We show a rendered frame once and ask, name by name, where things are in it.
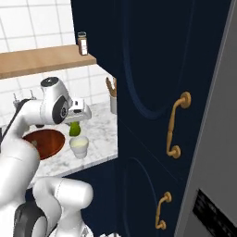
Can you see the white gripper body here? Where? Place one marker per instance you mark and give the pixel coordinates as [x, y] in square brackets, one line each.
[81, 114]

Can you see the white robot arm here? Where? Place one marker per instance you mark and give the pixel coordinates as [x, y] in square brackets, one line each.
[18, 166]

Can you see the grey fridge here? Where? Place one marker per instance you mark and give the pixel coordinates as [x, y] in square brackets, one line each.
[216, 129]

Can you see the green fruit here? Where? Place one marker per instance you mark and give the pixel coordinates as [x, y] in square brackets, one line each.
[74, 130]

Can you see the white utensil pot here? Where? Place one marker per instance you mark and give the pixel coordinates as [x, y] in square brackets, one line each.
[113, 105]

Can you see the wooden utensils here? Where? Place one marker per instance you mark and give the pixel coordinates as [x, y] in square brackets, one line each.
[111, 87]

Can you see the copper sink basin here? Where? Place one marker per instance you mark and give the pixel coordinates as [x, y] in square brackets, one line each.
[49, 143]

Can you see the grey tap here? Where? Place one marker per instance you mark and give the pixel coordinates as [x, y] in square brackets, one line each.
[15, 100]

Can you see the brown spice jar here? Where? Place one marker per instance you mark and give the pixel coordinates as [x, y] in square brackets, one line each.
[82, 44]

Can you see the navy base cupboards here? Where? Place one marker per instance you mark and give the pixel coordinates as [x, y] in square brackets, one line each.
[102, 191]

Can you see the tall navy cupboard door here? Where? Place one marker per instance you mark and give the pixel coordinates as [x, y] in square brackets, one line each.
[148, 61]

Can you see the navy tall cupboard side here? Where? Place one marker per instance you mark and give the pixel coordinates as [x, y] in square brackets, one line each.
[95, 27]

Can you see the short navy cupboard door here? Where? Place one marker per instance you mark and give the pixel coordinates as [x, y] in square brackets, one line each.
[139, 185]

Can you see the wooden wall shelf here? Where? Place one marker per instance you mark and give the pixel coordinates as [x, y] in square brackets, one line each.
[40, 61]

